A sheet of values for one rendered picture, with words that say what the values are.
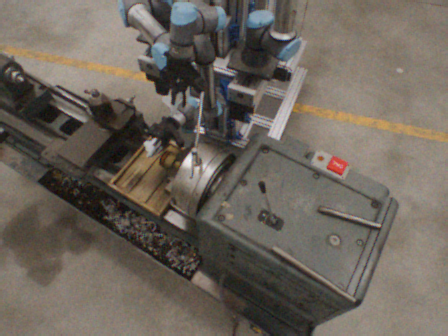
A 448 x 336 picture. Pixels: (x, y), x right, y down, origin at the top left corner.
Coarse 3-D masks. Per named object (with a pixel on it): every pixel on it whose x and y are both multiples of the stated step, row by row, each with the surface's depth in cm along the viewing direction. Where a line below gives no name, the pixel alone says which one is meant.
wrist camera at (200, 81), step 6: (180, 66) 109; (186, 66) 110; (192, 66) 112; (180, 72) 111; (186, 72) 109; (192, 72) 111; (186, 78) 111; (192, 78) 110; (198, 78) 111; (192, 84) 111; (198, 84) 110; (204, 84) 112; (198, 90) 111; (204, 90) 113
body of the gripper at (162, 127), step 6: (162, 120) 155; (168, 120) 154; (174, 120) 152; (156, 126) 150; (162, 126) 150; (150, 132) 149; (156, 132) 149; (162, 132) 148; (168, 132) 149; (168, 138) 151; (162, 144) 150
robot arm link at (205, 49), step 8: (200, 40) 134; (208, 40) 138; (200, 48) 134; (208, 48) 137; (200, 56) 137; (208, 56) 140; (200, 64) 143; (208, 64) 143; (200, 72) 148; (208, 72) 148; (208, 80) 151; (208, 88) 155; (208, 96) 158; (208, 104) 163; (216, 104) 167; (208, 112) 167; (216, 112) 169; (208, 120) 171
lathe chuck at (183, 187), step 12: (204, 144) 134; (216, 144) 138; (204, 156) 129; (180, 168) 128; (204, 168) 127; (180, 180) 128; (192, 180) 127; (180, 192) 129; (192, 192) 127; (180, 204) 133
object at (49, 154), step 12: (132, 120) 177; (144, 120) 184; (132, 132) 179; (60, 144) 172; (120, 144) 175; (48, 156) 168; (108, 156) 171; (60, 168) 166; (72, 168) 162; (96, 168) 166; (84, 180) 163
